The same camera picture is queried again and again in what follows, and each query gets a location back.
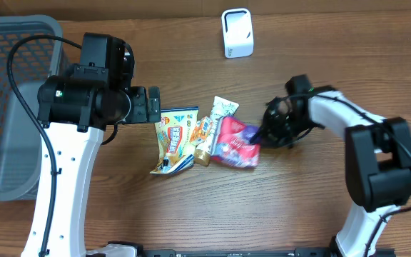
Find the white blue wipes pack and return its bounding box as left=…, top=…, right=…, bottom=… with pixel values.
left=150, top=106, right=199, bottom=175

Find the red purple Carefree pack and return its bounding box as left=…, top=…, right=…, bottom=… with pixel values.
left=210, top=116, right=260, bottom=168

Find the orange Kleenex tissue pack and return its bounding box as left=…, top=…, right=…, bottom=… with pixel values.
left=190, top=116, right=213, bottom=146

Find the white floral cream tube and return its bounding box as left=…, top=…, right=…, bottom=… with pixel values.
left=194, top=96, right=239, bottom=166

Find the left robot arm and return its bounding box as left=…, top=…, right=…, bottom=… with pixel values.
left=22, top=33, right=161, bottom=257

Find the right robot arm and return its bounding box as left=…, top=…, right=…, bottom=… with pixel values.
left=250, top=74, right=411, bottom=256

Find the white barcode scanner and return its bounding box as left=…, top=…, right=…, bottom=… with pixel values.
left=221, top=8, right=254, bottom=59

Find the grey plastic shopping basket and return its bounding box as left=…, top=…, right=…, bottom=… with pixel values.
left=0, top=15, right=63, bottom=201

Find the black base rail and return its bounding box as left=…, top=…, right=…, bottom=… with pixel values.
left=83, top=248, right=397, bottom=257

